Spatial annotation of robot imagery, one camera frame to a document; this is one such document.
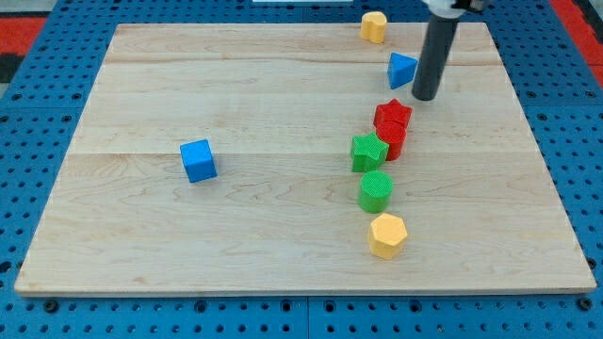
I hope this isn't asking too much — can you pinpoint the blue cube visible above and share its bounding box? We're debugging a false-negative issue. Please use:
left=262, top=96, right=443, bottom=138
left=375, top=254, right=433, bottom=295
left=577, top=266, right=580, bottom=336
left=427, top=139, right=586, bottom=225
left=180, top=139, right=218, bottom=183

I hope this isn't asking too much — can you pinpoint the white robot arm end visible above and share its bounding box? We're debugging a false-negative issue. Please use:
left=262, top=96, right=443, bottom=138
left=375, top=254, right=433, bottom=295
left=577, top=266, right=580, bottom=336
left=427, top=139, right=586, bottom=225
left=422, top=0, right=490, bottom=19

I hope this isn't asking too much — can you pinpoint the blue triangle block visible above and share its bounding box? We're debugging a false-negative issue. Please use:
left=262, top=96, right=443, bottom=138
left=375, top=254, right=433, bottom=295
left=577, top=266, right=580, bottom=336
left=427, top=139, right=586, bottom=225
left=387, top=53, right=417, bottom=89

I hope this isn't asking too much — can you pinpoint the wooden board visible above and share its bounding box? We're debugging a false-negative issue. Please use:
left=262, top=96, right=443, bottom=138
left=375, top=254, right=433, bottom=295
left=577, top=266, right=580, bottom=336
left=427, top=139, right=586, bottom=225
left=14, top=23, right=596, bottom=298

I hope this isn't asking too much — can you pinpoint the green star block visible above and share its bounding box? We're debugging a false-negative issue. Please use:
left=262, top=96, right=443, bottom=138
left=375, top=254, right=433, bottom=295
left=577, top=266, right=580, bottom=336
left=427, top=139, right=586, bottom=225
left=350, top=132, right=389, bottom=172

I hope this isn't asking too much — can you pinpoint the green cylinder block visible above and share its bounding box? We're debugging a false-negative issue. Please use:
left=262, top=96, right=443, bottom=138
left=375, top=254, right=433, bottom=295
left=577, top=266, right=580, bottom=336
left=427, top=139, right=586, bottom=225
left=358, top=170, right=394, bottom=214

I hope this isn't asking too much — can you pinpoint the red cylinder block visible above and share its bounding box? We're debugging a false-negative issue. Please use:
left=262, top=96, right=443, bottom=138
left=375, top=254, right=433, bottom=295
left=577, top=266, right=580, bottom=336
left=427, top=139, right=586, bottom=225
left=376, top=121, right=406, bottom=161

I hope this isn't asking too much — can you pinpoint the yellow hexagon block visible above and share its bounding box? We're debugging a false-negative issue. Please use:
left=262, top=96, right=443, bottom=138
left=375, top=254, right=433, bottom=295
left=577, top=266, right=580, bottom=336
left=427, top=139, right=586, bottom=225
left=367, top=213, right=408, bottom=260

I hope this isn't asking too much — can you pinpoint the red star block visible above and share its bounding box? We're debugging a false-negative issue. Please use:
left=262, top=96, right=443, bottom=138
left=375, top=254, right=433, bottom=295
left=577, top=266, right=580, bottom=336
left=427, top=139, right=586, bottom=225
left=373, top=99, right=413, bottom=128

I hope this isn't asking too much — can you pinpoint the yellow heart block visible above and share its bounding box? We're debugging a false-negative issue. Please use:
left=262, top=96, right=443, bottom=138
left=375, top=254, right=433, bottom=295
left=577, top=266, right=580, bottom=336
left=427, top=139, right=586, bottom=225
left=360, top=11, right=387, bottom=44

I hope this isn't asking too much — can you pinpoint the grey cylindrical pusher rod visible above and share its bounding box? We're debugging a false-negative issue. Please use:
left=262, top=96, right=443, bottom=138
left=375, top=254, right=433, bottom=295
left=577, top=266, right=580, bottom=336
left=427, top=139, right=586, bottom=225
left=412, top=14, right=460, bottom=101

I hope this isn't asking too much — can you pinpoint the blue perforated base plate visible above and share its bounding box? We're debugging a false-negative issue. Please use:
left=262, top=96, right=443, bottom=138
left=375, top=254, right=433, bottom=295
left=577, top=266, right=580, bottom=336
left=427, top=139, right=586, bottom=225
left=1, top=1, right=602, bottom=338

